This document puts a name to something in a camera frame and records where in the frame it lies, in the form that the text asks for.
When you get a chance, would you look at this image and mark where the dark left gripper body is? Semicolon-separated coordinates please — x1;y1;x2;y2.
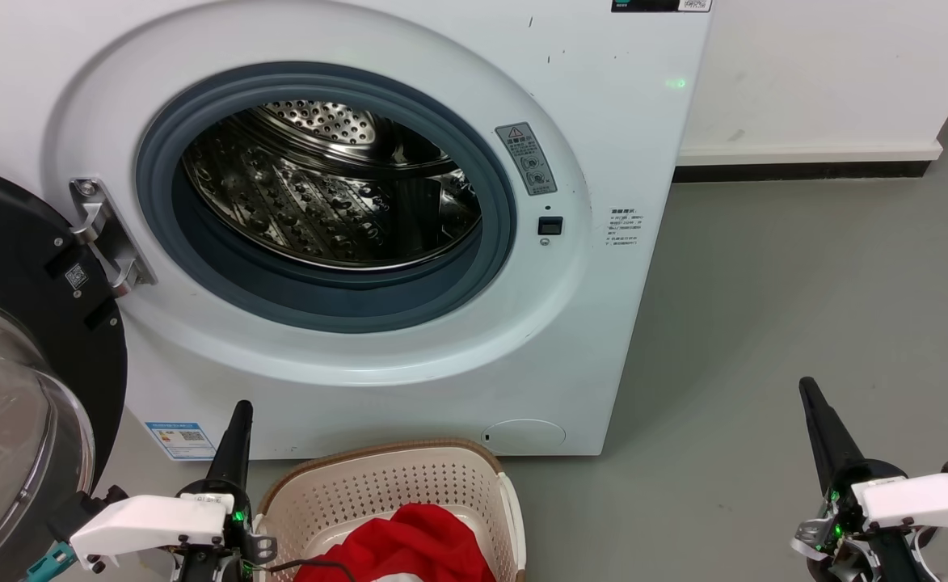
175;479;279;582

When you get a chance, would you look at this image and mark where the grey rubber door gasket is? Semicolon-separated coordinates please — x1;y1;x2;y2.
136;62;517;334

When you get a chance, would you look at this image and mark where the printed text label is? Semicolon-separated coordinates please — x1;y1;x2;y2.
607;208;647;247

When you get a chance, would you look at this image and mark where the thin black cable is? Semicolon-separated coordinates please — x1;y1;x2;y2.
268;558;357;582

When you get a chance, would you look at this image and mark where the black washer door with glass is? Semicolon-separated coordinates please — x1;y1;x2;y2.
0;162;129;582

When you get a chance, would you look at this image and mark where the black baseboard strip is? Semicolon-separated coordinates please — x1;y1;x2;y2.
672;160;933;183

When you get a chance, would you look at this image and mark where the stainless steel washing machine drum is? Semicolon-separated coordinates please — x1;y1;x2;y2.
183;99;482;270

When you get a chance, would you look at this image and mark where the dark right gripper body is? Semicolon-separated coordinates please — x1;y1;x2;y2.
790;458;939;582

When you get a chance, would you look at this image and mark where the black control panel strip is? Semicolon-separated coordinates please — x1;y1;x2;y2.
611;0;713;13

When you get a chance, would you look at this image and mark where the red garment with white trim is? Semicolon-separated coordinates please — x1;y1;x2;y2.
294;503;497;582

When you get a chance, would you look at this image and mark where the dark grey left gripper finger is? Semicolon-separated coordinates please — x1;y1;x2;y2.
230;400;255;500
203;401;243;492

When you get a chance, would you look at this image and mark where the round white filter cover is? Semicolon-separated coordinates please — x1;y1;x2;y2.
482;419;567;453

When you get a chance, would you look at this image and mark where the grey warning sticker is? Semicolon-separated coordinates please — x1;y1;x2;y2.
495;122;558;196

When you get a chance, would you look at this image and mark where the cream perforated laundry basket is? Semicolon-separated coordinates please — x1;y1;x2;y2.
254;439;527;582

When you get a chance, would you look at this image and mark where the blue energy label sticker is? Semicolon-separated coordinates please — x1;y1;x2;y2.
145;421;216;462

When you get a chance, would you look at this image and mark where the silver metal door hinge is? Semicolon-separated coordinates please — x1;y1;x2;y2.
70;178;158;298

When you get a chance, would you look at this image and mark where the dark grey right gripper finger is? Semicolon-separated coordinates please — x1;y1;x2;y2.
798;377;845;496
808;377;872;479

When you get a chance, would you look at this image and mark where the white front-load washing machine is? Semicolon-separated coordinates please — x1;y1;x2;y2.
0;0;713;460

